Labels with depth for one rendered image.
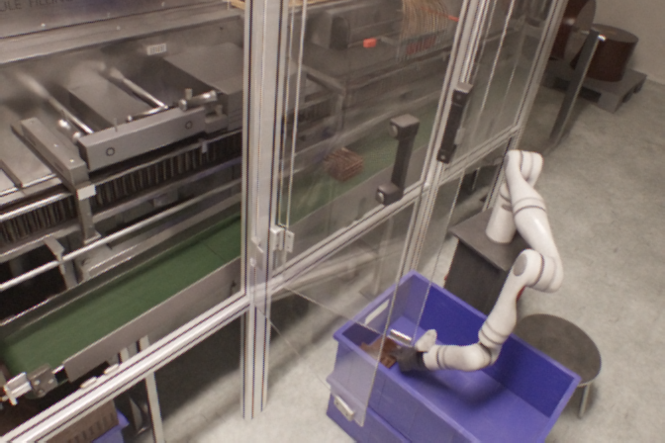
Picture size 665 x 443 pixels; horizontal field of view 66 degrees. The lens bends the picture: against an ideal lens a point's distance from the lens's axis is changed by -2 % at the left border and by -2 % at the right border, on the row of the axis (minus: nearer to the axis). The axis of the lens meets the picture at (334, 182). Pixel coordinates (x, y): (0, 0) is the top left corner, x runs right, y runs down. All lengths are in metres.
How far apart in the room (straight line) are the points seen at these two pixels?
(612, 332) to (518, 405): 0.86
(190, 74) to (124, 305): 0.60
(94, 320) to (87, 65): 0.61
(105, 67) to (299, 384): 1.23
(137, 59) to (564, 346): 1.65
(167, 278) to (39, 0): 0.72
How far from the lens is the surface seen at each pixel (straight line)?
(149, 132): 1.19
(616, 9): 5.91
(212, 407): 1.94
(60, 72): 1.42
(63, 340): 1.34
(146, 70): 1.52
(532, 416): 1.85
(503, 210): 1.76
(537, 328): 2.06
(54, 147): 1.21
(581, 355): 2.05
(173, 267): 1.43
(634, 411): 2.36
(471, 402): 1.80
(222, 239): 1.48
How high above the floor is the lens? 1.64
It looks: 34 degrees down
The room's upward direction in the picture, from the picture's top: 8 degrees clockwise
